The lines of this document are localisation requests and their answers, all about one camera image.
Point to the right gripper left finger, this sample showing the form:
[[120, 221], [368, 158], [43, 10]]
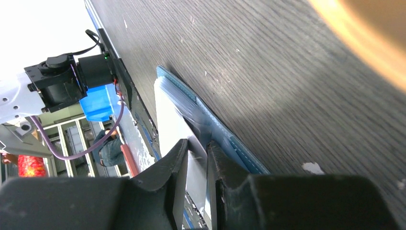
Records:
[[144, 202]]

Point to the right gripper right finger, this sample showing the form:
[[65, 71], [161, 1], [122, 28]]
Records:
[[241, 200]]

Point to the blue leather card holder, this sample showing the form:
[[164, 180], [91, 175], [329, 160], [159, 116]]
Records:
[[206, 125]]

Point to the black and white card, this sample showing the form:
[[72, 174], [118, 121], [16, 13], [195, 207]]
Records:
[[177, 140]]

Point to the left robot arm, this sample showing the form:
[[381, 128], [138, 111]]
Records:
[[52, 85]]

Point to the person in background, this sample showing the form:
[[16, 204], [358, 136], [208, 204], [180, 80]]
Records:
[[109, 153]]

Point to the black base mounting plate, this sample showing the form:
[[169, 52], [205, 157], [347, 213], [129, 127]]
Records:
[[132, 98]]

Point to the oval wooden tray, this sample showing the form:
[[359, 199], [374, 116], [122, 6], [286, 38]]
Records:
[[374, 30]]

